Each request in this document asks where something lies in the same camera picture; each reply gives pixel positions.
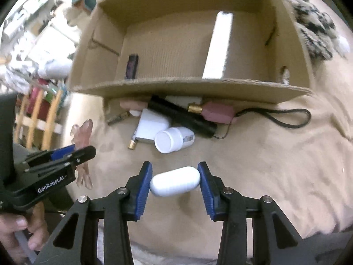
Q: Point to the person's left hand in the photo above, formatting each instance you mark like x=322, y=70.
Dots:
x=11, y=234

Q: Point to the small metal bit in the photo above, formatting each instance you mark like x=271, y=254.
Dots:
x=117, y=118

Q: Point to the wooden rack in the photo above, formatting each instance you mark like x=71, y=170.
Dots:
x=34, y=116

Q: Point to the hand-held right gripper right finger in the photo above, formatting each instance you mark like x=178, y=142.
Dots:
x=206, y=194

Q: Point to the spotted furry blanket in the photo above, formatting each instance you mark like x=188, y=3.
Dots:
x=311, y=24

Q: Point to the pink perfume bottle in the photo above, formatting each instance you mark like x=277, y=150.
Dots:
x=216, y=112

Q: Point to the white pill bottle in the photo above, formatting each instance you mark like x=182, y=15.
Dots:
x=169, y=140

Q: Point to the gold-tipped small tube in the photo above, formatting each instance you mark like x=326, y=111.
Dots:
x=133, y=143

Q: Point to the white capsule case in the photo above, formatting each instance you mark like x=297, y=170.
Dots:
x=175, y=181

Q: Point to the beige blanket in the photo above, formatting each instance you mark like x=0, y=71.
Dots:
x=262, y=171

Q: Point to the small black purple tube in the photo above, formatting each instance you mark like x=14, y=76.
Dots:
x=131, y=66

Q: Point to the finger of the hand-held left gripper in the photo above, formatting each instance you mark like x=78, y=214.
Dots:
x=85, y=153
x=63, y=151

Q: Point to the white charger cube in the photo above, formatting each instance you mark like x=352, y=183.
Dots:
x=151, y=125

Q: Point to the long white box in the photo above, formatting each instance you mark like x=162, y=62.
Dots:
x=219, y=44

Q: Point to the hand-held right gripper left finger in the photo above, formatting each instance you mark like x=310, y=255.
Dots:
x=143, y=191

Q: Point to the pink soft pouch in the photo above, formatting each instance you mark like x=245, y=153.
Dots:
x=133, y=105

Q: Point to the cardboard box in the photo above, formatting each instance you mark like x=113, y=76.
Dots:
x=171, y=49

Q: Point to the teal cloth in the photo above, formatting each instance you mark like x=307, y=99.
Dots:
x=85, y=1

